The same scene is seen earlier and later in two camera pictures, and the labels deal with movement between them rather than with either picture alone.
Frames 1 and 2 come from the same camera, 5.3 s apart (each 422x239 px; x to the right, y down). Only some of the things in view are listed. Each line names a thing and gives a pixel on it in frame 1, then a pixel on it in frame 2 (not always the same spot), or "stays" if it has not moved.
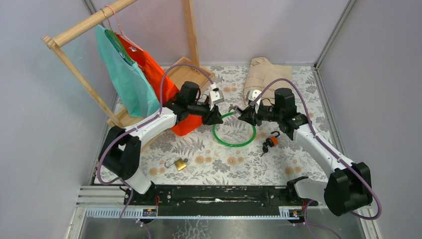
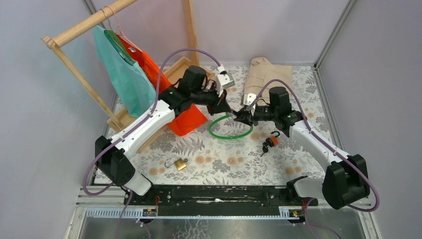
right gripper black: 248,115 stays
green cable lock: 236,109 to 226,137
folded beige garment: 262,72 stays
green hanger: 120,48 stays
